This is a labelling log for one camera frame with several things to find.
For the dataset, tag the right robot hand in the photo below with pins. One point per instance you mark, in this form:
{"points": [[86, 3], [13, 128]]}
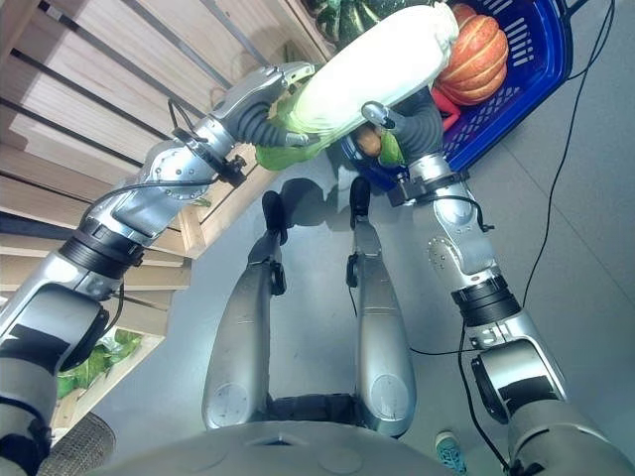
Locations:
{"points": [[421, 131]]}

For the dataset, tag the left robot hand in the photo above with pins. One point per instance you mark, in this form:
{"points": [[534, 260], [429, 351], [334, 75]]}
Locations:
{"points": [[258, 94]]}

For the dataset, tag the white green napa cabbage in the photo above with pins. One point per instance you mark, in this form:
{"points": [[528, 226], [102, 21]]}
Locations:
{"points": [[377, 64]]}

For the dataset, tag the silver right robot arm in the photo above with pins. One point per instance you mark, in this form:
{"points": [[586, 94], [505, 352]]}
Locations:
{"points": [[471, 248]]}

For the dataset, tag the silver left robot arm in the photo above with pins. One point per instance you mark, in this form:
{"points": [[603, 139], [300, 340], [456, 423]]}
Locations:
{"points": [[149, 198]]}

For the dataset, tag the blue plastic shopping basket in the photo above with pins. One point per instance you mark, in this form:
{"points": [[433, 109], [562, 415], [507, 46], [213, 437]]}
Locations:
{"points": [[536, 54]]}

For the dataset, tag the red pepper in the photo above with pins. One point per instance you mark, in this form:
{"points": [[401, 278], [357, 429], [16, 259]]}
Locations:
{"points": [[446, 111]]}

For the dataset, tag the small green vegetable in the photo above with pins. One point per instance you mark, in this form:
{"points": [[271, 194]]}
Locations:
{"points": [[391, 149]]}

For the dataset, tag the brown potato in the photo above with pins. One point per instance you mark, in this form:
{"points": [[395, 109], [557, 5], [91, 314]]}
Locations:
{"points": [[369, 143]]}

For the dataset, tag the orange ribbed pumpkin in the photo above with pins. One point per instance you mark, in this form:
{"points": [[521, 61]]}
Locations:
{"points": [[476, 59]]}

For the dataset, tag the dark green striped squash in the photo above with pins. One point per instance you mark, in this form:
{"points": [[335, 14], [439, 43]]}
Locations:
{"points": [[357, 20]]}

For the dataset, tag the wooden slatted display shelf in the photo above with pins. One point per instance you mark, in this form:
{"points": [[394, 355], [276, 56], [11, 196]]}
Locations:
{"points": [[99, 74]]}

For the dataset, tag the silver right robot leg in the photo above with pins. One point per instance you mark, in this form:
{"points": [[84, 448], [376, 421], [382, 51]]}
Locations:
{"points": [[379, 327]]}

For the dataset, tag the silver robot leg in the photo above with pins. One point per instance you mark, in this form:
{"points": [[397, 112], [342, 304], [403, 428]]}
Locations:
{"points": [[243, 327], [379, 327]]}

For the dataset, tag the silver left robot leg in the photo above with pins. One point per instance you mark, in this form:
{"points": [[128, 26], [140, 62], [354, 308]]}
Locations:
{"points": [[243, 327]]}

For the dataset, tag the green leafy vegetable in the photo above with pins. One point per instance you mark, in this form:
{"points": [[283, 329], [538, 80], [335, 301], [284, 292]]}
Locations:
{"points": [[99, 359]]}

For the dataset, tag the person's teal shoe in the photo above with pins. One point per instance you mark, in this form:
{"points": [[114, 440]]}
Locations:
{"points": [[449, 451]]}

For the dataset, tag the grey robot torso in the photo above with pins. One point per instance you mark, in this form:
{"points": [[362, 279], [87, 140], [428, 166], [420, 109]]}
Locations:
{"points": [[268, 448]]}

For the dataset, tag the round grey mesh grate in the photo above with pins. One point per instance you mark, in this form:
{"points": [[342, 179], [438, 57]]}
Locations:
{"points": [[82, 446]]}

